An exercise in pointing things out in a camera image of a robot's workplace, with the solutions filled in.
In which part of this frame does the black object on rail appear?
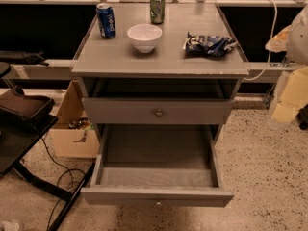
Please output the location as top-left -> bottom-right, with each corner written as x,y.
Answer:
0,51 -> 49,66

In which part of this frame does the brass upper drawer knob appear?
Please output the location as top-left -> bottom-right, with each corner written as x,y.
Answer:
155,110 -> 163,117

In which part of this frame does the open grey middle drawer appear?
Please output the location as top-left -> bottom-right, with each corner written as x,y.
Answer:
82,124 -> 234,207

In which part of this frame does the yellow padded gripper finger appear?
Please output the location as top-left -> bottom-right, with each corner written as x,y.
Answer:
265,26 -> 291,53

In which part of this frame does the white ceramic bowl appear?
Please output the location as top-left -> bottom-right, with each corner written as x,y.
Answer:
127,24 -> 163,53

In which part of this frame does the closed grey upper drawer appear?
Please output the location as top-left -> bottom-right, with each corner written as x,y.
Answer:
82,97 -> 233,125

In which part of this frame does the black stand with tray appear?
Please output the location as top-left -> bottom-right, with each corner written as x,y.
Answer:
0,61 -> 96,231

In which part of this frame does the yellow foam block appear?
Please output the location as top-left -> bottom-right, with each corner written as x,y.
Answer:
269,67 -> 308,129

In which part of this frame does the grey drawer cabinet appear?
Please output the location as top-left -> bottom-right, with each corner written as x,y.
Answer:
70,2 -> 250,208

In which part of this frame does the blue chip bag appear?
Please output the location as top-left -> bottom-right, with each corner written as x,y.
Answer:
183,33 -> 237,57

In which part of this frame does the white sneaker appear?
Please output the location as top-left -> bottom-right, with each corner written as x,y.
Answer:
0,220 -> 21,231

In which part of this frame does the blue Pepsi can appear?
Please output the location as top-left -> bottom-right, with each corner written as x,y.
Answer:
96,3 -> 116,39

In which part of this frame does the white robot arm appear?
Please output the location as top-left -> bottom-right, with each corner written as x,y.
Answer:
265,5 -> 308,65

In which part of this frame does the green soda can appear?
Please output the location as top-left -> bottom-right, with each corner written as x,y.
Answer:
150,0 -> 166,24

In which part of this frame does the cardboard box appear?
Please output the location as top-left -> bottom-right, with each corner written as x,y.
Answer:
49,81 -> 99,158

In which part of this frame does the black floor cable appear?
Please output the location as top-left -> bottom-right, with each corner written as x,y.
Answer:
39,136 -> 87,231

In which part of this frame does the white cable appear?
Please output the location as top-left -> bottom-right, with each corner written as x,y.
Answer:
244,0 -> 279,82

